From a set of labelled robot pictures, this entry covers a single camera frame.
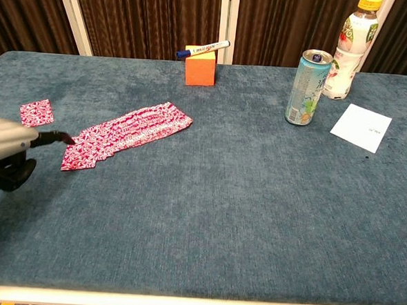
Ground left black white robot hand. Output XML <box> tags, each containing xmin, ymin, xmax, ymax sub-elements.
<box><xmin>0</xmin><ymin>115</ymin><xmax>78</xmax><ymax>196</ymax></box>

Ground single red white playing card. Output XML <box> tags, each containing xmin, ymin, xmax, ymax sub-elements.
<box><xmin>18</xmin><ymin>97</ymin><xmax>56</xmax><ymax>130</ymax></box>

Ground pink patterned cloth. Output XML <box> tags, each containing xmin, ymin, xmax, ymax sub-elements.
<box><xmin>59</xmin><ymin>95</ymin><xmax>195</xmax><ymax>179</ymax></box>

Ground orange foam block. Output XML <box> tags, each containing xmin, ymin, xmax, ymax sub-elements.
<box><xmin>183</xmin><ymin>44</ymin><xmax>218</xmax><ymax>88</ymax></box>

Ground blue table mat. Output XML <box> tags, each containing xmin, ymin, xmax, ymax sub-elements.
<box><xmin>0</xmin><ymin>49</ymin><xmax>407</xmax><ymax>305</ymax></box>

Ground white marker with blue cap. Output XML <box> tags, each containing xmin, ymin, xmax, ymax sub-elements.
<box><xmin>175</xmin><ymin>37</ymin><xmax>231</xmax><ymax>62</ymax></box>

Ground light blue drink can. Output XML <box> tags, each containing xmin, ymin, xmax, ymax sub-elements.
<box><xmin>284</xmin><ymin>47</ymin><xmax>335</xmax><ymax>128</ymax></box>

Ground white bottle with yellow cap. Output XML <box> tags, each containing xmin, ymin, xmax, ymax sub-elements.
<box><xmin>320</xmin><ymin>0</ymin><xmax>385</xmax><ymax>103</ymax></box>

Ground white paper card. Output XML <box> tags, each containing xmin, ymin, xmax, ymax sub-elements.
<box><xmin>328</xmin><ymin>101</ymin><xmax>394</xmax><ymax>155</ymax></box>

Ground white partition post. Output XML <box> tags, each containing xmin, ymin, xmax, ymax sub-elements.
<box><xmin>377</xmin><ymin>0</ymin><xmax>397</xmax><ymax>25</ymax></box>
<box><xmin>50</xmin><ymin>0</ymin><xmax>97</xmax><ymax>57</ymax></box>
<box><xmin>217</xmin><ymin>0</ymin><xmax>241</xmax><ymax>66</ymax></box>

